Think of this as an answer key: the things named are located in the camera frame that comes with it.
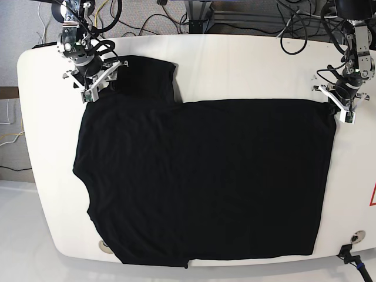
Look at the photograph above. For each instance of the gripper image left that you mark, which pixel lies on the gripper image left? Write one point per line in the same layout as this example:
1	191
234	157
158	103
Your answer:
102	71

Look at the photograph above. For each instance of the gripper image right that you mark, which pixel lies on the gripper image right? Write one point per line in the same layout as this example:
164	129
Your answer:
345	94

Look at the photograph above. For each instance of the black T-shirt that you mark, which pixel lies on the black T-shirt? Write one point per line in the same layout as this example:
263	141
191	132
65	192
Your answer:
171	182

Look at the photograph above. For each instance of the black flat bar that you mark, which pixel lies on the black flat bar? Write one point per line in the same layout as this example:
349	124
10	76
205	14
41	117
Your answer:
45	45

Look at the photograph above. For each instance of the red warning triangle sticker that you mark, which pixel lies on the red warning triangle sticker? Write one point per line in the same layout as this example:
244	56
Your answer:
372	201

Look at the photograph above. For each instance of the right metal table grommet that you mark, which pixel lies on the right metal table grommet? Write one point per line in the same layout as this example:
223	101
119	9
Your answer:
358	236

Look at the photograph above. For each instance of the metal table grommet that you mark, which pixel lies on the metal table grommet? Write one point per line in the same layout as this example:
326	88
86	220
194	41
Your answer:
358	236
105	248

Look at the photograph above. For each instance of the left metal table grommet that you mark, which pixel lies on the left metal table grommet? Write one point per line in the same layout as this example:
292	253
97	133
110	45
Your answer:
105	248

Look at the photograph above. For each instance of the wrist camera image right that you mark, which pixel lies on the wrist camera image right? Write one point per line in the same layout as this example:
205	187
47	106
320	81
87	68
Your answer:
347	116

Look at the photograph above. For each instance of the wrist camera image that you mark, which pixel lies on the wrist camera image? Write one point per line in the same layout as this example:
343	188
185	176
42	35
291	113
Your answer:
89	95
347	116

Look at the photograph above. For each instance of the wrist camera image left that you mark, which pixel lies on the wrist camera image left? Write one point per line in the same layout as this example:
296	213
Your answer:
89	95

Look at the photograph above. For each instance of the aluminium frame post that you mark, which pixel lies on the aluminium frame post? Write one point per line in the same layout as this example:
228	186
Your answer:
200	16

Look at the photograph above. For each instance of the black clamp with cable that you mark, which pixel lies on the black clamp with cable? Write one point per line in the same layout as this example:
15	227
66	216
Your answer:
347	258

